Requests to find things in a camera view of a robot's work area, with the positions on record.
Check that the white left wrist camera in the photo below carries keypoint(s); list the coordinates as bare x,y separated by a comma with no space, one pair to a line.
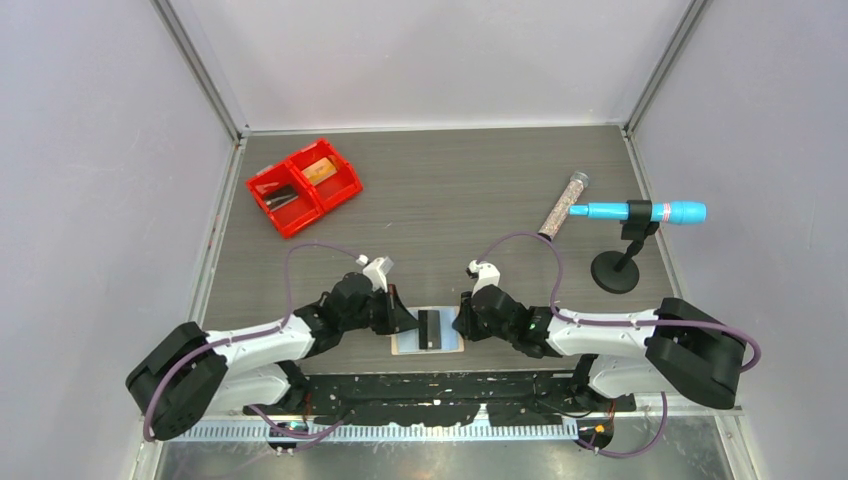
376,270

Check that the glittery silver tube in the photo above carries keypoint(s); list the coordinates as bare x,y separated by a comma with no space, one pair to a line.
577,183

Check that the black credit card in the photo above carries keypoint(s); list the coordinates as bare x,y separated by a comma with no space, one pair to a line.
429,332

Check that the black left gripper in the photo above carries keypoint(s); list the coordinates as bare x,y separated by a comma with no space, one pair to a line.
396,317

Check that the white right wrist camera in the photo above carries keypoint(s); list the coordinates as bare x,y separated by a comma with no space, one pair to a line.
484,274

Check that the orange card in bin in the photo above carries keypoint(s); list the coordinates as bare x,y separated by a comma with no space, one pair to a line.
320,170

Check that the beige leather card holder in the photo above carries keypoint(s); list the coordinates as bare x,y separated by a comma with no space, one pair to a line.
406,343

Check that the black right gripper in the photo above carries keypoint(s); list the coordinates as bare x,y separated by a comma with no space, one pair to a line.
465,322

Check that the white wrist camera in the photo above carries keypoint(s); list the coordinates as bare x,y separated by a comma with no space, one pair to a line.
376,270
484,274

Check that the black card in bin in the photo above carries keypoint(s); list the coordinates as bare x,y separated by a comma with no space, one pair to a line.
280,197

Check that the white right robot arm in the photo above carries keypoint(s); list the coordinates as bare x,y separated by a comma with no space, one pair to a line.
674,348

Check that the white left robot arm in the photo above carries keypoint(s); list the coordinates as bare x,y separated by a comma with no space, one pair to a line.
193,372

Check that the blue toy microphone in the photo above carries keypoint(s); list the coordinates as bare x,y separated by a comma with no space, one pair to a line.
675,212

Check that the red divided plastic bin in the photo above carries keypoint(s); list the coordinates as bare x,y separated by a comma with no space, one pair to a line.
314,201

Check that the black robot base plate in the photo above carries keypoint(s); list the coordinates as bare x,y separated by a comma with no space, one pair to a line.
511,398

